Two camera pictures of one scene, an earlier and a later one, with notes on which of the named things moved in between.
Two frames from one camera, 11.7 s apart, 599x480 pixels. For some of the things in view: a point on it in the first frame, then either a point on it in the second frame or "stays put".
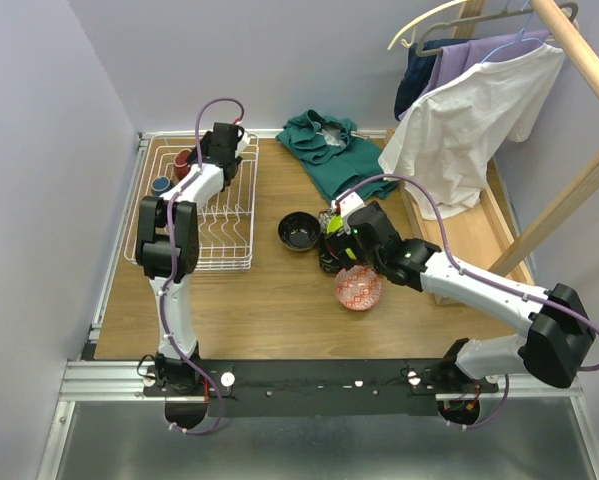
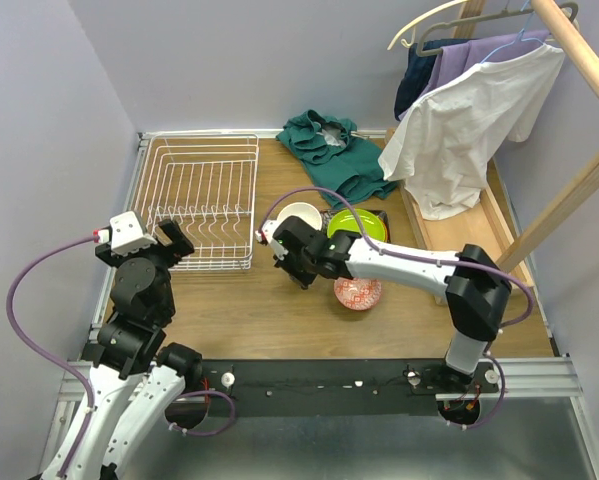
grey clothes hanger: (442, 25) stays put
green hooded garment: (336, 160) stays put
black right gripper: (339, 242) to (284, 262)
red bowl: (182, 168) to (304, 211)
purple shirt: (458, 58) stays put
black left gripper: (224, 138) to (164, 249)
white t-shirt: (444, 142) stays put
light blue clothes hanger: (517, 39) stays put
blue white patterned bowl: (358, 288) stays put
